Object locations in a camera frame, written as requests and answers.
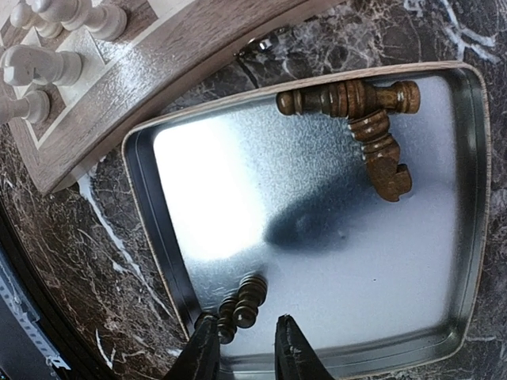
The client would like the brown chess knight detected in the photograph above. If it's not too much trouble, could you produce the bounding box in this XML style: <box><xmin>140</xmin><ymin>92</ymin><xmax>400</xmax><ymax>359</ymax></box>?
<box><xmin>349</xmin><ymin>109</ymin><xmax>412</xmax><ymax>202</ymax></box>

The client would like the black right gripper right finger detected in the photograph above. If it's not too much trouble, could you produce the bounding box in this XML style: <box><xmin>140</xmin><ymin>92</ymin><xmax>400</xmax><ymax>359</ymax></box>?
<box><xmin>275</xmin><ymin>314</ymin><xmax>334</xmax><ymax>380</ymax></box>

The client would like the wooden chess board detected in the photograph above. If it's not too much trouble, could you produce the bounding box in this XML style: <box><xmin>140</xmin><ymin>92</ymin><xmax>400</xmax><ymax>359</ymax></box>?
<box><xmin>1</xmin><ymin>1</ymin><xmax>333</xmax><ymax>194</ymax></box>

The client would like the white chess rook near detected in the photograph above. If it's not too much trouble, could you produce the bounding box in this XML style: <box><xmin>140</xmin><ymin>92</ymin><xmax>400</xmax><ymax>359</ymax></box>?
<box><xmin>29</xmin><ymin>0</ymin><xmax>128</xmax><ymax>41</ymax></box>

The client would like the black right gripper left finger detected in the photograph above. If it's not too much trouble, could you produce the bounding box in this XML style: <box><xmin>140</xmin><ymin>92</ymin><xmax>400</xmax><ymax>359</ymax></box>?
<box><xmin>162</xmin><ymin>314</ymin><xmax>219</xmax><ymax>380</ymax></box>

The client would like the brown chess bishop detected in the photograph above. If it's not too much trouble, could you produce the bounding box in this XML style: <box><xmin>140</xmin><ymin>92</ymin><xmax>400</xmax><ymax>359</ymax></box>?
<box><xmin>276</xmin><ymin>80</ymin><xmax>421</xmax><ymax>120</ymax></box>

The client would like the dark chess pawn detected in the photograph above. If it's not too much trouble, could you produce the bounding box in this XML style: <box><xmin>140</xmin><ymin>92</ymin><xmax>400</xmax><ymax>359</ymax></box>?
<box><xmin>217</xmin><ymin>295</ymin><xmax>238</xmax><ymax>344</ymax></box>
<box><xmin>233</xmin><ymin>275</ymin><xmax>268</xmax><ymax>329</ymax></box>

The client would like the metal tray with wooden rim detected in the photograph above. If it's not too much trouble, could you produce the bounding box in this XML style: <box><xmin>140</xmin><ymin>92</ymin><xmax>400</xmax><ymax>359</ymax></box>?
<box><xmin>122</xmin><ymin>61</ymin><xmax>491</xmax><ymax>379</ymax></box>

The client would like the white slotted cable duct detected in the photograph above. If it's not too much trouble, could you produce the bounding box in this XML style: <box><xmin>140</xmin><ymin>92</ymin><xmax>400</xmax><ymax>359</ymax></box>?
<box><xmin>1</xmin><ymin>254</ymin><xmax>71</xmax><ymax>379</ymax></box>

